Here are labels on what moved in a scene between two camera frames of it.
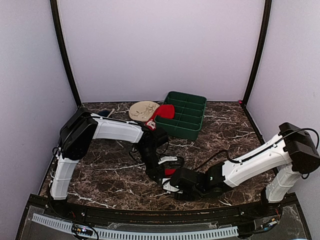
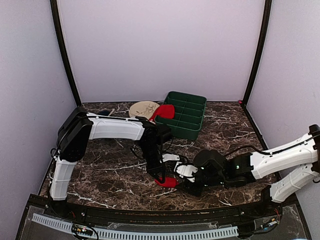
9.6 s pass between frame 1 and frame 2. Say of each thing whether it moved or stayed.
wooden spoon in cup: stayed
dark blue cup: stayed
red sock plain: moved
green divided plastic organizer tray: stayed
